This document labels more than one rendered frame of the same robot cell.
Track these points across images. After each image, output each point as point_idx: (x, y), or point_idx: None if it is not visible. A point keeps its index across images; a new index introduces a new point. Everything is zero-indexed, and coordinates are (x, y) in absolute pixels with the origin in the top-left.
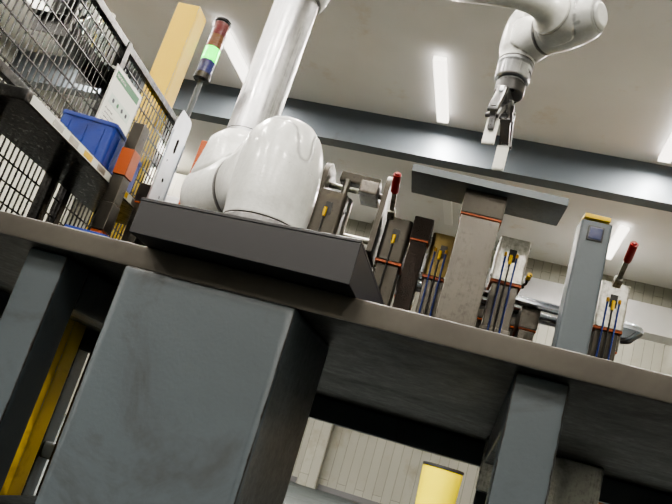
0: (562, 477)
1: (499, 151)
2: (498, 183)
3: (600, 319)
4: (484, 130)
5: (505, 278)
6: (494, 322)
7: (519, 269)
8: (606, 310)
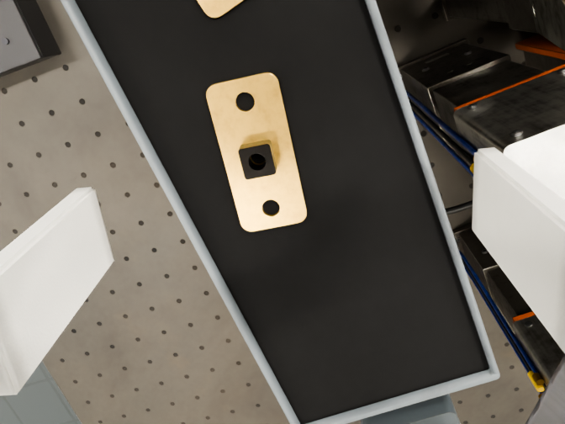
0: None
1: (538, 243)
2: (187, 232)
3: (519, 339)
4: (29, 229)
5: (460, 151)
6: (442, 117)
7: None
8: (526, 361)
